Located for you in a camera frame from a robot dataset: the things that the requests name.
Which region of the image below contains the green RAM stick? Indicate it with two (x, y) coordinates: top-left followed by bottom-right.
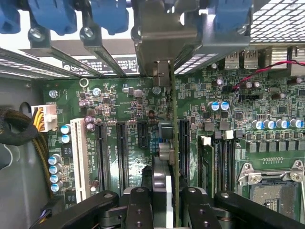
(198, 142), (215, 198)

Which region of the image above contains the metal CPU socket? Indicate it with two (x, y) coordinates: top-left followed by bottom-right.
(237, 160), (305, 224)

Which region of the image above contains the short black PCIe expansion slot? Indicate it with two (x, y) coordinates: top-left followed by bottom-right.
(137, 121), (149, 149)

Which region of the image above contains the white PCI expansion slot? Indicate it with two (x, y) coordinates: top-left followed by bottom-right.
(70, 118), (91, 203)

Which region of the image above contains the green motherboard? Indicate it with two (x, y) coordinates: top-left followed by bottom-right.
(42, 46), (305, 225)

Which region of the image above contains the grey metal PC case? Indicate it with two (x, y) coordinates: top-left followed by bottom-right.
(0, 0), (305, 229)

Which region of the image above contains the white motherboard power connector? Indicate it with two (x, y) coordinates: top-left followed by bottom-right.
(30, 104), (58, 132)

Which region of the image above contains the perforated metal slot cover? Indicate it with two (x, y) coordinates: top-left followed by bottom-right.
(173, 52), (221, 76)

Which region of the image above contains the black yellow sleeved power cable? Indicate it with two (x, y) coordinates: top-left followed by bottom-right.
(0, 107), (55, 198)

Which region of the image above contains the red and black wire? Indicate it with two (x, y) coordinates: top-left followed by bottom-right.
(232, 59), (305, 94)

